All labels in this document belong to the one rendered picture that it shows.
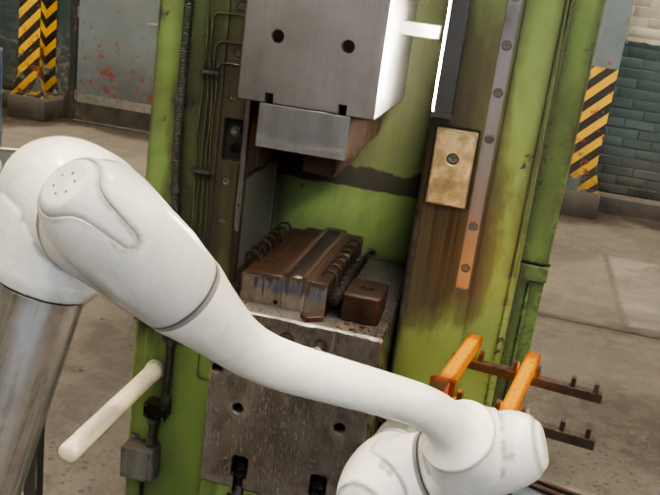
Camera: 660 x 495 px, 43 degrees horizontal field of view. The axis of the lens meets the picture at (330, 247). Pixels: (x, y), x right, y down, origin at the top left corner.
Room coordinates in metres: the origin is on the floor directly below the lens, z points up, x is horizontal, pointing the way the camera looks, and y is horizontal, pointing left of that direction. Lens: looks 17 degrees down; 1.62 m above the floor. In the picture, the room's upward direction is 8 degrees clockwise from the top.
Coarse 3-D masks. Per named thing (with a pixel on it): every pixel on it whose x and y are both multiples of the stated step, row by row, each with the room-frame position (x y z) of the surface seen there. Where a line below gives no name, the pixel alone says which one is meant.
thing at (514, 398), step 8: (528, 352) 1.70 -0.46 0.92; (528, 360) 1.65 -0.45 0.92; (536, 360) 1.65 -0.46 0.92; (520, 368) 1.60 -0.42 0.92; (528, 368) 1.61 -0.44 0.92; (520, 376) 1.56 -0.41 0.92; (528, 376) 1.57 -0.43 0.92; (512, 384) 1.52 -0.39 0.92; (520, 384) 1.53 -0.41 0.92; (528, 384) 1.56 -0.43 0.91; (512, 392) 1.49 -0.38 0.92; (520, 392) 1.49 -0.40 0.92; (504, 400) 1.45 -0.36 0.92; (512, 400) 1.45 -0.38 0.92; (520, 400) 1.46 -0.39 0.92; (504, 408) 1.42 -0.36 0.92; (512, 408) 1.42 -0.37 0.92
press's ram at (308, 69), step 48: (288, 0) 1.79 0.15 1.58; (336, 0) 1.77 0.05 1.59; (384, 0) 1.76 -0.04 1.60; (288, 48) 1.79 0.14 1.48; (336, 48) 1.77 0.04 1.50; (384, 48) 1.76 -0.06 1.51; (240, 96) 1.81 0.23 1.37; (288, 96) 1.79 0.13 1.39; (336, 96) 1.77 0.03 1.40; (384, 96) 1.84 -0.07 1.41
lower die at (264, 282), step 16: (288, 240) 2.09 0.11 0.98; (304, 240) 2.08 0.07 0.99; (336, 240) 2.08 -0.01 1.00; (272, 256) 1.94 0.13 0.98; (288, 256) 1.93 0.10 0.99; (320, 256) 1.93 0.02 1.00; (256, 272) 1.81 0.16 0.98; (272, 272) 1.80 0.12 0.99; (288, 272) 1.78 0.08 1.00; (320, 272) 1.84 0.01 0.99; (336, 272) 1.85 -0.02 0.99; (256, 288) 1.79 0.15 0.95; (272, 288) 1.79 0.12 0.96; (288, 288) 1.78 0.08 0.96; (304, 288) 1.77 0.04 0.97; (320, 288) 1.77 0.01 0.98; (272, 304) 1.79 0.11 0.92; (288, 304) 1.78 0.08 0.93; (304, 304) 1.77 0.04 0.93; (320, 304) 1.76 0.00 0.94
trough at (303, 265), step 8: (328, 232) 2.17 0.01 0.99; (336, 232) 2.17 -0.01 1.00; (320, 240) 2.08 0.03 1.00; (328, 240) 2.12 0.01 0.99; (312, 248) 2.00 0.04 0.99; (320, 248) 2.03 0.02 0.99; (304, 256) 1.92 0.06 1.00; (312, 256) 1.96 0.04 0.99; (304, 264) 1.90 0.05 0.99; (312, 264) 1.90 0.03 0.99; (296, 272) 1.83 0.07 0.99; (304, 272) 1.84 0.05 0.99; (296, 280) 1.78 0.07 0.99
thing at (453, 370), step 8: (472, 336) 1.69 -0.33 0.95; (480, 336) 1.69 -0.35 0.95; (464, 344) 1.63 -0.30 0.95; (472, 344) 1.63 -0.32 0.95; (480, 344) 1.69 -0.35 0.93; (456, 352) 1.57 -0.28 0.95; (464, 352) 1.58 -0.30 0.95; (472, 352) 1.60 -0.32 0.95; (456, 360) 1.52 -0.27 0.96; (464, 360) 1.53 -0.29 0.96; (448, 368) 1.47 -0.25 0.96; (456, 368) 1.48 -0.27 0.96; (464, 368) 1.52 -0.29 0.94; (432, 376) 1.41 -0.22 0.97; (440, 376) 1.40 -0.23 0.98; (448, 376) 1.43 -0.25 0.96; (456, 376) 1.45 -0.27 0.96; (432, 384) 1.36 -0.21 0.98; (440, 384) 1.36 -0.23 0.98; (448, 392) 1.39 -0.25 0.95
